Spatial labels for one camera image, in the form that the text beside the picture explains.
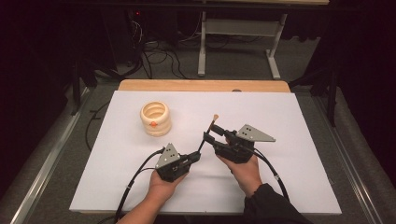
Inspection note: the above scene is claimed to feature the bundle of floor cables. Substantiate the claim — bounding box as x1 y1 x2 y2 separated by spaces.
125 18 202 80

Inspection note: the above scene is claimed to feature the person's left hand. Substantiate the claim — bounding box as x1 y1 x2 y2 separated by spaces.
147 172 188 203

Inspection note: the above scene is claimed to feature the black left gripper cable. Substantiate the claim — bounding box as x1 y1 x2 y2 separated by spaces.
114 147 166 224

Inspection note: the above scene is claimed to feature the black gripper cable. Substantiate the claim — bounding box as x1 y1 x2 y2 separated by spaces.
253 147 291 203
114 147 166 224

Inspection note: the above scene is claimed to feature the white board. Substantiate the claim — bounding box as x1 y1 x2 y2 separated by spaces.
68 90 343 216

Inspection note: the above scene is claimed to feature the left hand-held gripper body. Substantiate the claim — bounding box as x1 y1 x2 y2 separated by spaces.
154 143 191 183

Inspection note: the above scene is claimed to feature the black-handled makeup brush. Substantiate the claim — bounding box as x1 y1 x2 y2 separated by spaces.
197 114 220 153

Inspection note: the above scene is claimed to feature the dark device with red light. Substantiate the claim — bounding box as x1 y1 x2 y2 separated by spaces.
102 7 179 64

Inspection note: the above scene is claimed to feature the person's right hand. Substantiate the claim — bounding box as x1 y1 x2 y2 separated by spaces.
217 154 263 199

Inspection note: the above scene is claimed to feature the black stand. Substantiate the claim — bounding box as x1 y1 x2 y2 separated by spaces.
289 62 341 128
68 59 98 117

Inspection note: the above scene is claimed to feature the wooden table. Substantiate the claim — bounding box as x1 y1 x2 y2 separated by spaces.
118 78 291 93

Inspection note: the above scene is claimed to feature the black floor cable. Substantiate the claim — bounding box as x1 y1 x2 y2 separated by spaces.
84 100 111 152

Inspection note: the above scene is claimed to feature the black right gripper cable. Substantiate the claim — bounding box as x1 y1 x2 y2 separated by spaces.
253 147 291 203

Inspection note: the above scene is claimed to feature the aluminium rail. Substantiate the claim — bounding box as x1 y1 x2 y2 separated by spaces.
0 87 94 224
312 94 396 224

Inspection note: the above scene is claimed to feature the cream ribbed round holder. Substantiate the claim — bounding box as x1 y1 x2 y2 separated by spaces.
139 101 173 137

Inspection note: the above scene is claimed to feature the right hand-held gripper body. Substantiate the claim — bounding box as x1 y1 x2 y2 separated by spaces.
213 124 276 165

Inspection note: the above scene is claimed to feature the white metal desk frame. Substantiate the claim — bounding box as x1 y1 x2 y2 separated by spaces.
197 10 289 80

